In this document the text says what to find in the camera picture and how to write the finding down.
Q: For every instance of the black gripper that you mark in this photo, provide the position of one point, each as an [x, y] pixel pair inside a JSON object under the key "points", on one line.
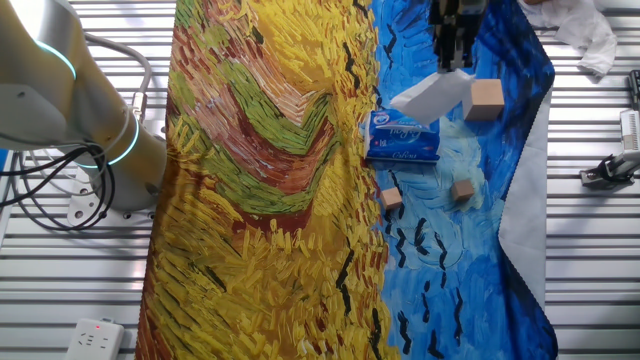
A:
{"points": [[457, 12]]}

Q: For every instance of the white paper napkin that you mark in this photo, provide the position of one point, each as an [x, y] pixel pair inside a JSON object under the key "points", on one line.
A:
{"points": [[432, 97]]}

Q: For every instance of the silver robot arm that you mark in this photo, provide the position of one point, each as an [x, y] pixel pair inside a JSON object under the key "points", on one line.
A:
{"points": [[100, 115]]}

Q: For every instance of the large wooden cube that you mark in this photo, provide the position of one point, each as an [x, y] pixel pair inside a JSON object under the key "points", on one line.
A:
{"points": [[487, 100]]}

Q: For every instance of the blue tissue pack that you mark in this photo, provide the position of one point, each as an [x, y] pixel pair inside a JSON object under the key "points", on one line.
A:
{"points": [[400, 140]]}

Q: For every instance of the crumpled white tissue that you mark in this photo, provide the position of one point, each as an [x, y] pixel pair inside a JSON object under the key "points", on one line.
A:
{"points": [[585, 30]]}

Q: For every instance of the small wooden cube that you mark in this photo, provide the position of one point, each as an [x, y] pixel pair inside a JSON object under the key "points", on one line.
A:
{"points": [[463, 190], [391, 198]]}

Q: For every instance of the black object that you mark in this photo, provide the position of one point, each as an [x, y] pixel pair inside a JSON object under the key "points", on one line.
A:
{"points": [[635, 90]]}

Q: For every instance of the white ribbed device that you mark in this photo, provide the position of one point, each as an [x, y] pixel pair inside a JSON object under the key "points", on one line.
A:
{"points": [[631, 131]]}

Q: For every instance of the Van Gogh print tablecloth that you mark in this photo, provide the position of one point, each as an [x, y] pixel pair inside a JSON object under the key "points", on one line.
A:
{"points": [[260, 200]]}

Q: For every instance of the white power strip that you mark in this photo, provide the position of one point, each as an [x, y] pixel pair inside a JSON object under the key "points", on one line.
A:
{"points": [[94, 341]]}

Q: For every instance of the blue object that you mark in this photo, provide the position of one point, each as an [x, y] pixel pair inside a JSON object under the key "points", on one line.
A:
{"points": [[2, 160]]}

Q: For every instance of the grey metal bracket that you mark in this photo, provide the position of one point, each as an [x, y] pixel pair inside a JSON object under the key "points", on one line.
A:
{"points": [[600, 176]]}

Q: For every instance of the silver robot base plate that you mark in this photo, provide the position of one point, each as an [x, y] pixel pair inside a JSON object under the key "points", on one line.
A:
{"points": [[82, 210]]}

